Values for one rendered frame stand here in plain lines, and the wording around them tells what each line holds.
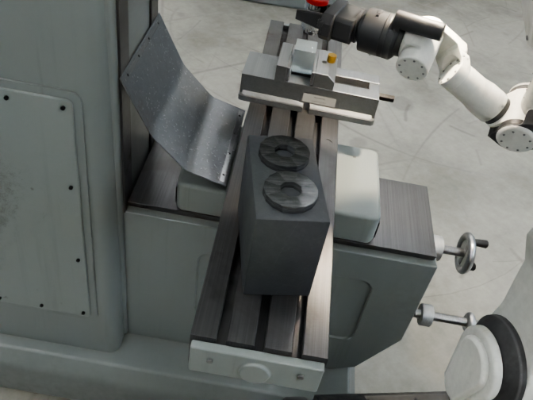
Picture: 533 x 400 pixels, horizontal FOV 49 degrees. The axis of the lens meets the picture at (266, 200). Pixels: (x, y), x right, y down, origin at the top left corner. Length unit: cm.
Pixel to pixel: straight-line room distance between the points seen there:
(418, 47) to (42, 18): 71
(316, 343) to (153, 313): 85
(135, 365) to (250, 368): 86
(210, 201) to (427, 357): 115
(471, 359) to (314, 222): 31
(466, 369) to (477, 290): 159
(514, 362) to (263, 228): 41
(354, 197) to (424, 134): 190
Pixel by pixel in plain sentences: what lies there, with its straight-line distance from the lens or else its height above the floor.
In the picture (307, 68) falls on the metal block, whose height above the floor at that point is 103.
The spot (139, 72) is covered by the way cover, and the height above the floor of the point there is 106.
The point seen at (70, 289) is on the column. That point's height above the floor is 46.
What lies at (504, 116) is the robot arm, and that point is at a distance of 130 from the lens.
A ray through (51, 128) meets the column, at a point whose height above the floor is 97.
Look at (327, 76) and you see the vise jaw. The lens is 146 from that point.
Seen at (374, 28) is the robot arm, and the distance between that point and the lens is 122.
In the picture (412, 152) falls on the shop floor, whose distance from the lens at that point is 315.
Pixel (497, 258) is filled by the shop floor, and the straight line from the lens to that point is 276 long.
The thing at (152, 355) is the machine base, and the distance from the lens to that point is 185.
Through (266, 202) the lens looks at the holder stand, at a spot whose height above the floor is 112.
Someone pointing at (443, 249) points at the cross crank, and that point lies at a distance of 167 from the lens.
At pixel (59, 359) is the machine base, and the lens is 188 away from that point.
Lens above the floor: 175
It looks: 42 degrees down
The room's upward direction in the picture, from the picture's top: 10 degrees clockwise
